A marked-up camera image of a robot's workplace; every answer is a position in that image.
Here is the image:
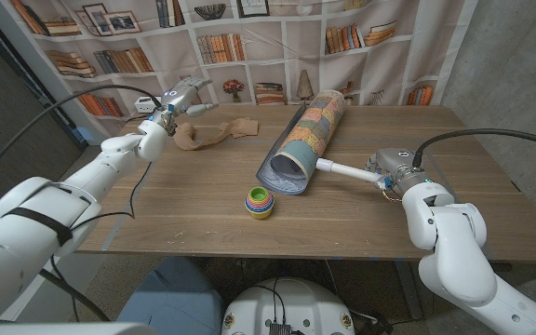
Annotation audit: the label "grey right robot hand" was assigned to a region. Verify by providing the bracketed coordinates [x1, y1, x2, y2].
[364, 147, 432, 195]

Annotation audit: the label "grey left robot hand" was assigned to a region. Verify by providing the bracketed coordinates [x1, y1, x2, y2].
[154, 76, 220, 137]

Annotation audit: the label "white plastic cylinder pipe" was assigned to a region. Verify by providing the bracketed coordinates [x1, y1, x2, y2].
[315, 157, 384, 184]

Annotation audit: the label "white power strip box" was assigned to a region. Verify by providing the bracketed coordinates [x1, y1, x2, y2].
[134, 96, 163, 114]

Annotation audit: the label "rolled colourful map poster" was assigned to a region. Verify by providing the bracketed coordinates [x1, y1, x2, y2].
[255, 89, 346, 195]

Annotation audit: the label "printed bookshelf backdrop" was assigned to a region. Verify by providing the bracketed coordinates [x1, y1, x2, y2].
[0, 0, 478, 145]

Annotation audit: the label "grey table leg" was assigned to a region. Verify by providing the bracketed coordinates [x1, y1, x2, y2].
[395, 260, 425, 321]

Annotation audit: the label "colourful stacking cups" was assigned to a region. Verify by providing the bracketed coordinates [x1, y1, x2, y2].
[244, 186, 275, 221]

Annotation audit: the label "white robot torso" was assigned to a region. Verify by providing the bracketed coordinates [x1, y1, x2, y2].
[221, 277, 355, 335]

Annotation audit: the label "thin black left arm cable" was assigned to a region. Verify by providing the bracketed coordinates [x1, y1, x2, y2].
[70, 160, 154, 233]

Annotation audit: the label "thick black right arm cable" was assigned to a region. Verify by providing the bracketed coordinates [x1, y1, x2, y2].
[411, 128, 536, 168]

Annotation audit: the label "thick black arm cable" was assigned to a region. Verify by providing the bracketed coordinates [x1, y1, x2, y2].
[411, 128, 536, 168]
[0, 84, 163, 323]

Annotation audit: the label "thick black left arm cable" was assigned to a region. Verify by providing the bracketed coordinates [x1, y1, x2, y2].
[0, 84, 163, 323]

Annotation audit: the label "black cable on torso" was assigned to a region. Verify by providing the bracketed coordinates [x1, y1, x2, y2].
[248, 277, 288, 325]

